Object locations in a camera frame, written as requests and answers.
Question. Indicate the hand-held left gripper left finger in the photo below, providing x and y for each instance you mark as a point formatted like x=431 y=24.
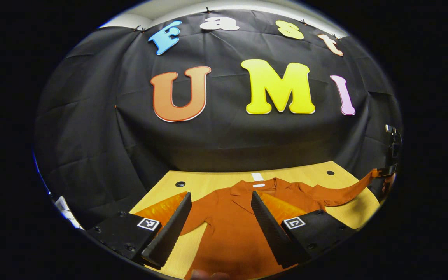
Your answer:
x=171 y=229

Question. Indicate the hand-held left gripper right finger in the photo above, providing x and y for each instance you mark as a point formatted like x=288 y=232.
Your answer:
x=272 y=229

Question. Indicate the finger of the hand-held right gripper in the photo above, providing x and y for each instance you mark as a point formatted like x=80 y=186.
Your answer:
x=388 y=182

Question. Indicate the rust orange buttoned shirt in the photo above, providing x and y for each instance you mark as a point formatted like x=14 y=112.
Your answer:
x=231 y=225

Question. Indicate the white tape strip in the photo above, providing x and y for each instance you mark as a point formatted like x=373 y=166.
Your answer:
x=258 y=176

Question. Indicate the black backdrop cloth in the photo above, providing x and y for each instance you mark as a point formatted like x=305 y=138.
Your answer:
x=130 y=128

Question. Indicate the row of black cloth clips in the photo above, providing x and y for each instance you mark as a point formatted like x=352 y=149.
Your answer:
x=207 y=9

